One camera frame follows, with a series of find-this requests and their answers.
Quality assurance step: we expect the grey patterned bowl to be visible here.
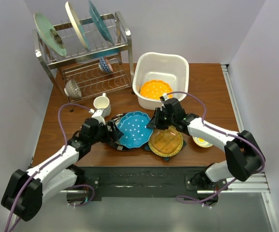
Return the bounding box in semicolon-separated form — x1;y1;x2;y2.
64;79;82;99

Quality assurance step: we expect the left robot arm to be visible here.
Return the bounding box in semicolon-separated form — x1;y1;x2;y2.
1;118;123;221

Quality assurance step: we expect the white plastic bin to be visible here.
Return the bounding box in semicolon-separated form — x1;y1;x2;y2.
132;52;189;110

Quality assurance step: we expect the dark teal star plate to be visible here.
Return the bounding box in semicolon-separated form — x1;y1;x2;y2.
143;128;186;162

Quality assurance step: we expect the yellow polka dot plate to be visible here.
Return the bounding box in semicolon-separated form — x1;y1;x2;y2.
140;80;173;100

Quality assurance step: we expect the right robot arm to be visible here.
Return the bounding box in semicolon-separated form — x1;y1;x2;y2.
147;98;265;190

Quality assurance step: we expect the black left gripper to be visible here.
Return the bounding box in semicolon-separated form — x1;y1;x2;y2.
89;120;123;145

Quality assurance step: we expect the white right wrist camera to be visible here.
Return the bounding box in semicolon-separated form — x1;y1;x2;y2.
160;93;170;103

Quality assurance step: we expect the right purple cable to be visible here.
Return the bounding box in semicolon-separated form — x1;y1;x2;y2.
162;91;266;205

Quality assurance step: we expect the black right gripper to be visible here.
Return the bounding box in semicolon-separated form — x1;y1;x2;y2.
147;108;176;131

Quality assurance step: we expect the blue polka dot plate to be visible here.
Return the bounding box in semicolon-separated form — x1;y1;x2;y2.
116;111;154;149

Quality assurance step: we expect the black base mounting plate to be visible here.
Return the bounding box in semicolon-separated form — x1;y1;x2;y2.
54;165;227;203

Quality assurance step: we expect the blue zigzag pattern bowl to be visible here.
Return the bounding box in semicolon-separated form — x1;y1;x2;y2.
99;57;113;74

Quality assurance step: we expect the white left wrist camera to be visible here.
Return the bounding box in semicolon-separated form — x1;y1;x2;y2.
88;109;105;125

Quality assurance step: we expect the yellow woven pattern plate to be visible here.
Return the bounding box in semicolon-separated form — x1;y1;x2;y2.
148;126;183;157

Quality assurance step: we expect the white ceramic mug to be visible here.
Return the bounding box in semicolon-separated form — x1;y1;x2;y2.
93;93;111;117

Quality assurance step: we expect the small bowl yellow sun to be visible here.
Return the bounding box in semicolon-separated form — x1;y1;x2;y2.
192;136;213;148

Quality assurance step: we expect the stainless steel dish rack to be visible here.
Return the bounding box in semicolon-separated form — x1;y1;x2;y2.
32;12;134;103

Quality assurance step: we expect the cream teal plate in rack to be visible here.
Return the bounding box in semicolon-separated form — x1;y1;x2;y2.
65;1;90;51

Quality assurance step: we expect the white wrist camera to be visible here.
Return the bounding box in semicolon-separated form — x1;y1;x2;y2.
88;109;105;125
160;93;170;103

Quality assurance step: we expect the pale green plate in rack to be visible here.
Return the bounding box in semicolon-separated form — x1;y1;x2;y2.
33;13;67;57

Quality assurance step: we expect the black striped rim plate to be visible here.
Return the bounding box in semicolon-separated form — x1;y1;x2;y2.
107;112;149;152

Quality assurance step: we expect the aluminium frame rail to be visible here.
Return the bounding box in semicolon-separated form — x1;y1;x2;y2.
221;64;279;232

